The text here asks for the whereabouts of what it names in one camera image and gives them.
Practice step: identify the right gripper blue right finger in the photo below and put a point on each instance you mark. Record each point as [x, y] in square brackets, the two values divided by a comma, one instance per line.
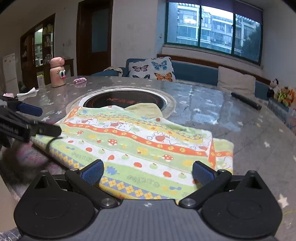
[212, 182]

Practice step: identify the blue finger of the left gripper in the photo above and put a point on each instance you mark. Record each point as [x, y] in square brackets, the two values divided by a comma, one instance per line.
[45, 129]
[28, 109]

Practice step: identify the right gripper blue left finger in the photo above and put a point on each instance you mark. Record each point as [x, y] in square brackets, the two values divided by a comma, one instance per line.
[83, 181]

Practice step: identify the colourful patterned children's garment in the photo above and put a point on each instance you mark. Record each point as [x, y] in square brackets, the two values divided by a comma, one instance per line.
[144, 158]

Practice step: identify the white tissue paper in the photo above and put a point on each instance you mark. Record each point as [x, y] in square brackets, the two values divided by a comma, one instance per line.
[32, 91]

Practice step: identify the pink cartoon water bottle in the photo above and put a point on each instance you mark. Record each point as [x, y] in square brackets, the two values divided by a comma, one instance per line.
[57, 72]

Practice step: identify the white refrigerator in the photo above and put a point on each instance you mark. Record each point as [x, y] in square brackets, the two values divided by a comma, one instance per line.
[9, 68]

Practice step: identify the small pink toy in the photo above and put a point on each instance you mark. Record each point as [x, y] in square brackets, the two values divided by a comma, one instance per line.
[79, 80]

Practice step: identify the dark wooden display cabinet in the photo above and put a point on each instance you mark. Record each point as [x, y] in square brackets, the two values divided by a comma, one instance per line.
[44, 41]

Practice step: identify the round black induction hotplate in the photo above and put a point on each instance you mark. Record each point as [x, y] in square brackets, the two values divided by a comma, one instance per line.
[125, 96]

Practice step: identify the black remote control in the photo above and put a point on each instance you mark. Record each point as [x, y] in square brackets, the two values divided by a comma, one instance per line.
[246, 100]

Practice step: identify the beige cushion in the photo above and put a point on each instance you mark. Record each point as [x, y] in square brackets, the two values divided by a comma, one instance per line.
[232, 81]

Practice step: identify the dark wooden door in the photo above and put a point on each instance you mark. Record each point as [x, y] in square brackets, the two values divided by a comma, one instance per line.
[93, 36]

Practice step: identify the blue sofa bench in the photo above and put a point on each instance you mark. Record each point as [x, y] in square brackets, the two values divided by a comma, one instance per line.
[206, 72]

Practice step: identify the panda plush toy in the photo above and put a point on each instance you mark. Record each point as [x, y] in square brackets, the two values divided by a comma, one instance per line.
[273, 88]

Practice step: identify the orange and green plush toys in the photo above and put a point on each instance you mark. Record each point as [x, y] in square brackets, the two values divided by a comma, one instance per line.
[285, 96]

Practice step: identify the butterfly print pillow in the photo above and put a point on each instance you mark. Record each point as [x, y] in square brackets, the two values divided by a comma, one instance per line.
[153, 69]

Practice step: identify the green framed window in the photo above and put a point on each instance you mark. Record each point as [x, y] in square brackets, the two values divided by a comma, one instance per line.
[229, 27]

